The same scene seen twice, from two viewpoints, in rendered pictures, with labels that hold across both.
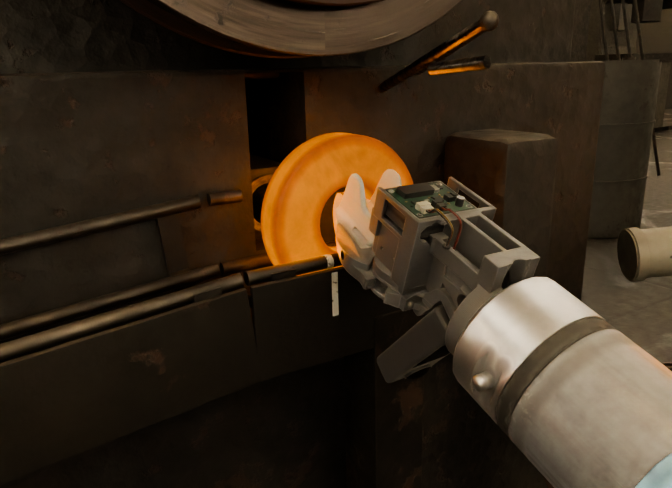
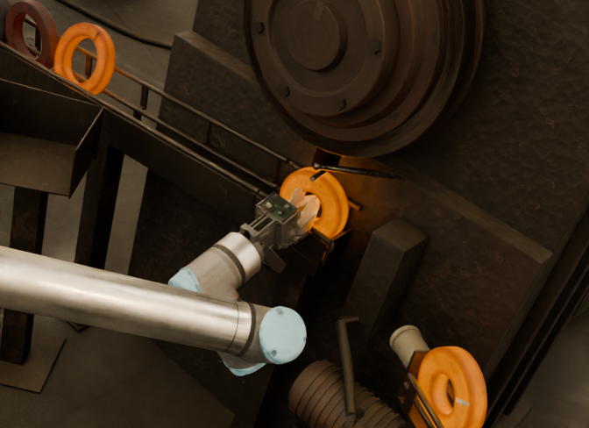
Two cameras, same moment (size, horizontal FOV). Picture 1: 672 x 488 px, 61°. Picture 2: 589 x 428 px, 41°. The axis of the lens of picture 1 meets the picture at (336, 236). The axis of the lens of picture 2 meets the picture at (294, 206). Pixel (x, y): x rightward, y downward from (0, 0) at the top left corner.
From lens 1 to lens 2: 1.40 m
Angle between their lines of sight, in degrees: 56
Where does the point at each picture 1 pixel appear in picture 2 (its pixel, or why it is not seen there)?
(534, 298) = (233, 238)
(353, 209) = (294, 199)
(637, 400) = (200, 260)
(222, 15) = (280, 110)
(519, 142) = (379, 235)
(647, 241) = (400, 333)
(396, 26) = (337, 148)
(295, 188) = (292, 178)
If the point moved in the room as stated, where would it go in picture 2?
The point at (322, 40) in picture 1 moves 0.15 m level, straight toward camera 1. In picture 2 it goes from (308, 136) to (235, 132)
